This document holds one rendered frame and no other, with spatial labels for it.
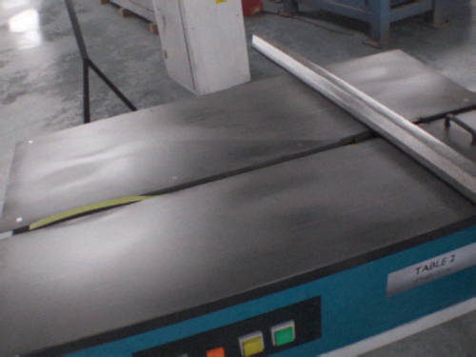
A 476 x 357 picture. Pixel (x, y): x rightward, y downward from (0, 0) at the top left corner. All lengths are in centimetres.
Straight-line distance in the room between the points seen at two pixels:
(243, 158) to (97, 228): 26
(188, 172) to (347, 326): 34
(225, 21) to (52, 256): 219
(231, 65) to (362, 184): 216
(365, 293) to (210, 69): 222
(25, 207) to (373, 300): 57
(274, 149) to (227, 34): 198
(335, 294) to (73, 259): 36
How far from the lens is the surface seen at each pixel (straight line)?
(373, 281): 68
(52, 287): 67
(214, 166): 80
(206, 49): 273
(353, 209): 69
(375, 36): 337
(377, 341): 79
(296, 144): 83
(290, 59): 112
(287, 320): 65
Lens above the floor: 117
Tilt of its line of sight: 34 degrees down
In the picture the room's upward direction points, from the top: 9 degrees counter-clockwise
